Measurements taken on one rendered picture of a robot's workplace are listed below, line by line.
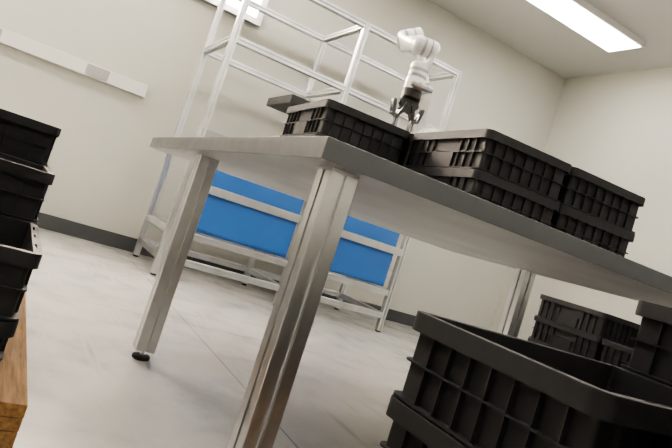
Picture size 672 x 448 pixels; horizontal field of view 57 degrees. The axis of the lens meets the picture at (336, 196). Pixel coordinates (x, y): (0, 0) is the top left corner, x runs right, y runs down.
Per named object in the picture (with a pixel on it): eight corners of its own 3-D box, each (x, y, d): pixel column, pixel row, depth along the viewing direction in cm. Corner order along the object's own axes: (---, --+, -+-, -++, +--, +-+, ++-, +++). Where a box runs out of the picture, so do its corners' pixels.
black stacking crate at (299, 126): (276, 139, 221) (286, 109, 221) (348, 166, 232) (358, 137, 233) (317, 136, 184) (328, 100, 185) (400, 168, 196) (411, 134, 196)
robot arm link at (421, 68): (426, 84, 235) (405, 76, 234) (438, 46, 236) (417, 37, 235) (432, 80, 228) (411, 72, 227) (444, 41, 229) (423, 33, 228)
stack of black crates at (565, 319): (513, 381, 305) (539, 293, 308) (555, 391, 319) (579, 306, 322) (578, 413, 270) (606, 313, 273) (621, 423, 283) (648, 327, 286)
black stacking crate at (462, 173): (390, 202, 195) (402, 166, 196) (466, 229, 206) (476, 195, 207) (464, 213, 158) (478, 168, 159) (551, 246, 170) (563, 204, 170)
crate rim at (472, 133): (410, 140, 196) (412, 133, 196) (484, 170, 208) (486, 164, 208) (487, 136, 159) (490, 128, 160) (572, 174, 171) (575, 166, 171)
